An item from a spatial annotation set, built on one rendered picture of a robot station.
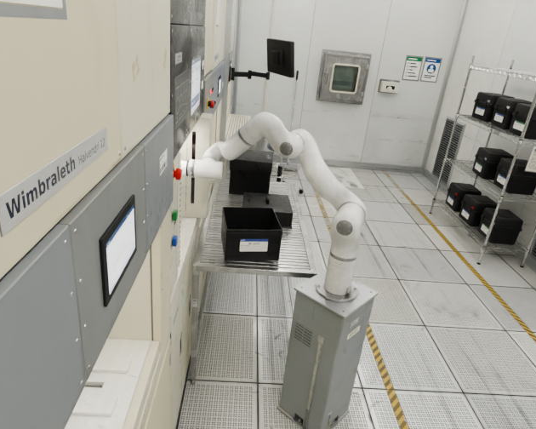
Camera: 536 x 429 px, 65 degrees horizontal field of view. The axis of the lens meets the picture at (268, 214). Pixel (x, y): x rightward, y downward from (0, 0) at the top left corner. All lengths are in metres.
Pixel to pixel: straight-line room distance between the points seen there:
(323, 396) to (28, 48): 1.89
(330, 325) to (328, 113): 4.74
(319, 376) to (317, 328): 0.25
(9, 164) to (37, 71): 0.11
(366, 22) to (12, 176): 5.98
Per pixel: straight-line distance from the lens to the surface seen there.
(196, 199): 2.20
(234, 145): 1.83
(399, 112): 6.57
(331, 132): 6.38
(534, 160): 4.19
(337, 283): 1.87
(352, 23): 6.26
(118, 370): 1.38
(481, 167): 4.65
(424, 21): 6.54
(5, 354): 0.51
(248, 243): 2.04
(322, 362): 2.02
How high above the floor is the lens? 1.81
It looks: 24 degrees down
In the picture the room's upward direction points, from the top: 6 degrees clockwise
